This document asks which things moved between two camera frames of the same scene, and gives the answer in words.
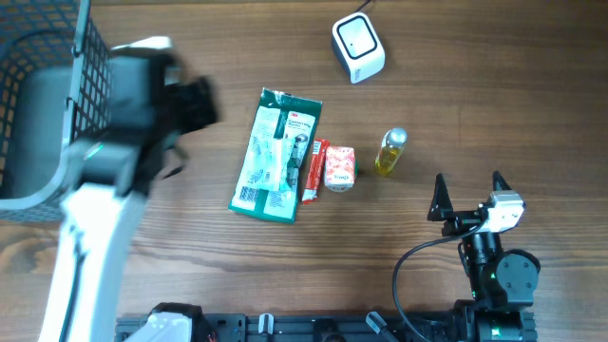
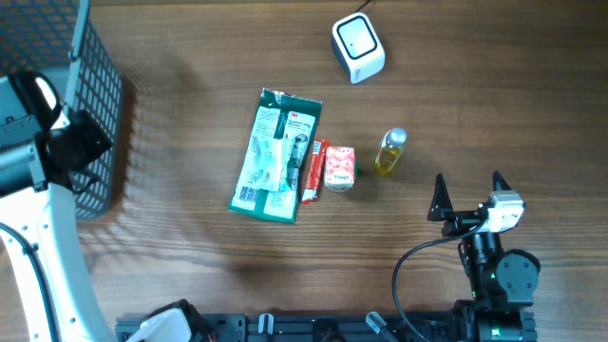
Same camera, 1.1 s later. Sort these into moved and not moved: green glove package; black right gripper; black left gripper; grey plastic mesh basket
Moved: black left gripper
Not moved: grey plastic mesh basket; black right gripper; green glove package
